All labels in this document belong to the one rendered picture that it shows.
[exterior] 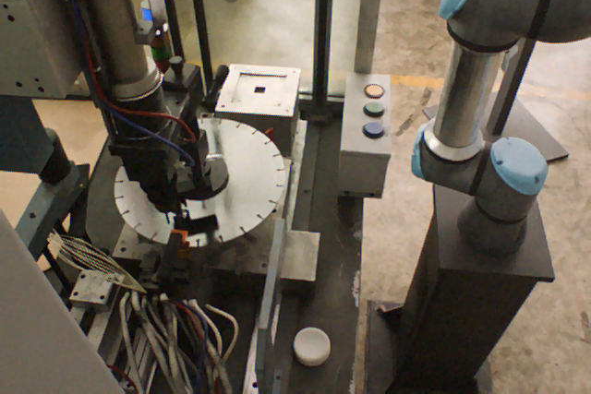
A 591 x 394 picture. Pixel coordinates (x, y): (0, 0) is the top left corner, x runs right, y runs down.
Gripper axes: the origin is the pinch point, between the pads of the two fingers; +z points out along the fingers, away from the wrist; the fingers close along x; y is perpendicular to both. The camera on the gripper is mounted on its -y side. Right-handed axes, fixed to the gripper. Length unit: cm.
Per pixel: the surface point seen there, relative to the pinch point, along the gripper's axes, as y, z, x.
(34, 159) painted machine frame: -104, -33, -14
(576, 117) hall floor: 120, 91, 18
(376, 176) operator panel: -42.6, 8.7, -11.9
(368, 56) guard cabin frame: -27.0, -3.1, 12.5
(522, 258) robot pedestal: -26, 16, -43
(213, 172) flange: -77, -5, -3
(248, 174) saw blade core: -71, -4, -7
